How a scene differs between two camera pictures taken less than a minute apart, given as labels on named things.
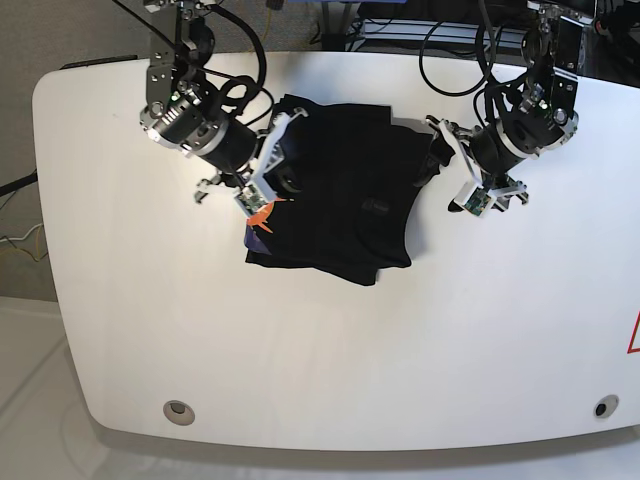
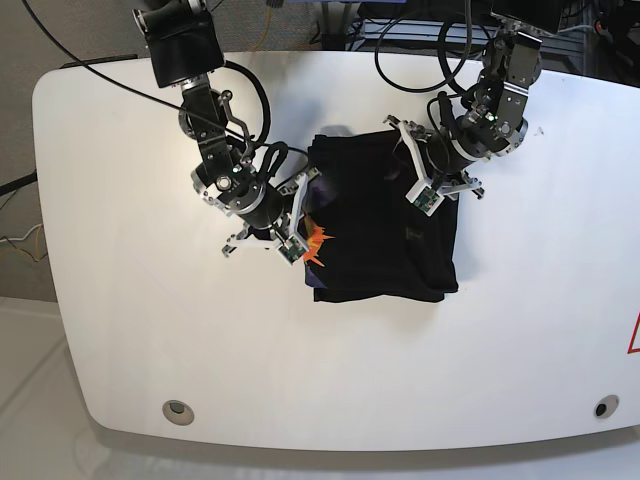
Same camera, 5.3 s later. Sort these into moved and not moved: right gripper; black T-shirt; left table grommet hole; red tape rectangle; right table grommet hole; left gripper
Moved: black T-shirt; left gripper; right gripper
Not moved: right table grommet hole; left table grommet hole; red tape rectangle
